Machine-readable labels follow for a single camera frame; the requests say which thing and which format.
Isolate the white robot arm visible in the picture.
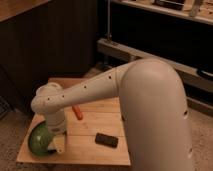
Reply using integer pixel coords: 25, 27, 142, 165
31, 59, 194, 171

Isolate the wooden table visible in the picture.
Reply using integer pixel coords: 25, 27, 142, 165
17, 98, 130, 166

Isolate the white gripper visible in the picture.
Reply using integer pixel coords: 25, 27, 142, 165
45, 112, 68, 154

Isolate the black rectangular sponge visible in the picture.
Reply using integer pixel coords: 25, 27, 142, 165
95, 133, 118, 148

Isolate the metal shelf rack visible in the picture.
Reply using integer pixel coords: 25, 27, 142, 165
97, 0, 213, 116

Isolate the orange carrot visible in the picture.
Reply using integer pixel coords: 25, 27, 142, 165
72, 106, 83, 120

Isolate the green ceramic bowl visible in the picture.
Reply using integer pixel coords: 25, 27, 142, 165
27, 121, 56, 157

